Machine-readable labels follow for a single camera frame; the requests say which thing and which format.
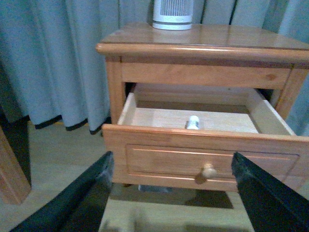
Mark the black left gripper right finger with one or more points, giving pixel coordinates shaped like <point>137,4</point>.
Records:
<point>270,204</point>

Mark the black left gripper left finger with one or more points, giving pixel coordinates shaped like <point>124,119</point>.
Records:
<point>80,206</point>

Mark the wooden top drawer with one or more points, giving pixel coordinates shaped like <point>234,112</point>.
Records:
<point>151,145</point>

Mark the white medicine bottle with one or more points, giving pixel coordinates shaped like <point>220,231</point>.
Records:
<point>192,123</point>

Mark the floor power socket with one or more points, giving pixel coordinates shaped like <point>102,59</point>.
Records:
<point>156,189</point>

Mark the grey curtain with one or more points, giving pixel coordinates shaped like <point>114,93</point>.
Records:
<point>49,68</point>

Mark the wooden nightstand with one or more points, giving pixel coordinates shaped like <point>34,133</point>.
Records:
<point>206,55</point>

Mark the white air purifier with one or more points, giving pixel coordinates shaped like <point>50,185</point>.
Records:
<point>173,14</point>

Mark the wooden bed frame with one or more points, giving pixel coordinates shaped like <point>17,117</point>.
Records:
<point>15,174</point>

